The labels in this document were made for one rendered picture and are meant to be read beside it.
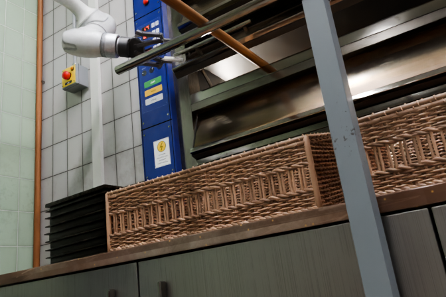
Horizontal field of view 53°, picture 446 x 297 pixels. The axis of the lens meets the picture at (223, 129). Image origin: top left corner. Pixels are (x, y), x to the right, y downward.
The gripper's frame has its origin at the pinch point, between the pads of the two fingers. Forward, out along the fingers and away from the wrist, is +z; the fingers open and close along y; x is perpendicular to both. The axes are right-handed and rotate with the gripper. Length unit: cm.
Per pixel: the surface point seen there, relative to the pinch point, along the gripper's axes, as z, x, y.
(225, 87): 20.3, 6.1, 9.5
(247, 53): 26.7, 15.3, -6.7
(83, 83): -45, -28, 28
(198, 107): 10.7, 5.7, 18.7
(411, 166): 56, 91, -13
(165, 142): -0.5, 11.7, 31.7
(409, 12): 73, 20, -25
